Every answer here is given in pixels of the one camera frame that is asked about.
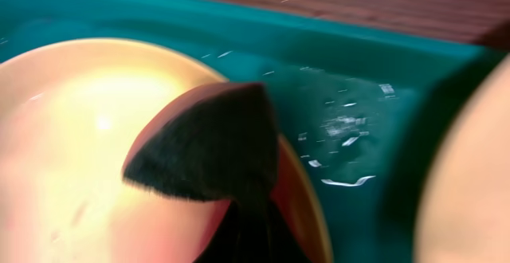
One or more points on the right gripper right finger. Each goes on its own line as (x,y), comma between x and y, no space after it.
(280,246)

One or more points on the red green scrub sponge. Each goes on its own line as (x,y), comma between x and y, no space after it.
(216,141)

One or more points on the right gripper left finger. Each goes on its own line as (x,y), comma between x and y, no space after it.
(232,240)

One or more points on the yellow-green plate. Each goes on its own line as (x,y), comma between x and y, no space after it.
(70,113)

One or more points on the teal plastic tray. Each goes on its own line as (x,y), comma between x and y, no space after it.
(364,109)

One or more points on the light blue plate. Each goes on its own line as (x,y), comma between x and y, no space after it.
(463,216)

